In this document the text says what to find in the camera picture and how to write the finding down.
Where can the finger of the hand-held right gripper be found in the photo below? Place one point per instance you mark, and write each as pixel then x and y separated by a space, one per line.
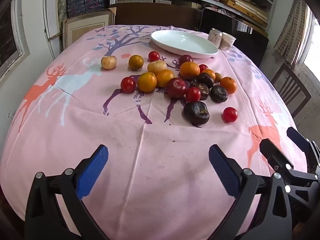
pixel 298 138
pixel 275 155

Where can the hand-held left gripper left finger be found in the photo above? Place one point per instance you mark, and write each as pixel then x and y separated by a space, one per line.
pixel 93 170

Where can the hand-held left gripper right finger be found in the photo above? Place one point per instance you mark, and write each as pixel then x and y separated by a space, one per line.
pixel 223 170

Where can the red cherry tomato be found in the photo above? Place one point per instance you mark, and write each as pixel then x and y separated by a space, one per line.
pixel 193 94
pixel 203 67
pixel 153 56
pixel 230 114
pixel 128 84

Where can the dark red plum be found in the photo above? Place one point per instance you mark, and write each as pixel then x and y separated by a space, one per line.
pixel 177 87
pixel 185 58

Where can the greenish orange mandarin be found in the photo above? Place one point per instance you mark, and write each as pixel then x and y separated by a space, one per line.
pixel 136 62

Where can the pale yellow round fruit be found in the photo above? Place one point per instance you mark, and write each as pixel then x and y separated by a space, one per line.
pixel 109 62
pixel 156 66

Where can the white oval plate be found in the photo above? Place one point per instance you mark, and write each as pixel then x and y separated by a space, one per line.
pixel 183 42

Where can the brown slatted wooden chair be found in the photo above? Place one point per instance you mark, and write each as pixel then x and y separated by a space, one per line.
pixel 291 90

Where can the pink deer print tablecloth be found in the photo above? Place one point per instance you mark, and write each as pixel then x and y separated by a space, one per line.
pixel 155 150

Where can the small greenish kumquat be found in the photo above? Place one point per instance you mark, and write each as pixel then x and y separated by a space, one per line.
pixel 218 77

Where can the small orange mandarin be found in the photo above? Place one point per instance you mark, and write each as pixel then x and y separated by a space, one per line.
pixel 210 73

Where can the beige patterned curtain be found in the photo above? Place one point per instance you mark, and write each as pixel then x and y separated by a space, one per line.
pixel 291 27

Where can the white paper cup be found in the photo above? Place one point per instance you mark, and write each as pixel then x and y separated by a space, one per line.
pixel 227 41

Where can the black board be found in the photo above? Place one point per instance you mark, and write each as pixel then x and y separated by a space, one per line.
pixel 240 30

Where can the pale pink drink can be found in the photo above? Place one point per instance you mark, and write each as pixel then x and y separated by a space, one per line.
pixel 215 37

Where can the metal shelf rack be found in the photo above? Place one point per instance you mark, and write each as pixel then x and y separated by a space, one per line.
pixel 272 5

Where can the framed picture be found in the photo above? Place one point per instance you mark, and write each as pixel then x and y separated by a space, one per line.
pixel 86 27

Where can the white framed window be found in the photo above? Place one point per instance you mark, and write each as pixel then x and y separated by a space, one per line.
pixel 10 37

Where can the white door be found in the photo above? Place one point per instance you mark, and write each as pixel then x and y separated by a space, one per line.
pixel 51 17

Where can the stack of blue patterned boxes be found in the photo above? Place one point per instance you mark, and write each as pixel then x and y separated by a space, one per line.
pixel 86 1

